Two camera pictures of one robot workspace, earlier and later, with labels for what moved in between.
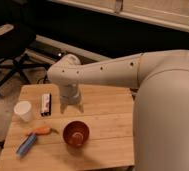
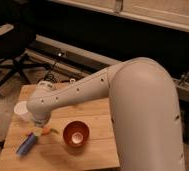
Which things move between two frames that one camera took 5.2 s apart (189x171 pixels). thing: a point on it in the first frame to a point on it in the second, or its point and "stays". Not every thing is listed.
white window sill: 182,15 stays
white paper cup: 24,110 stays
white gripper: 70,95 to 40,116
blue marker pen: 28,142 stays
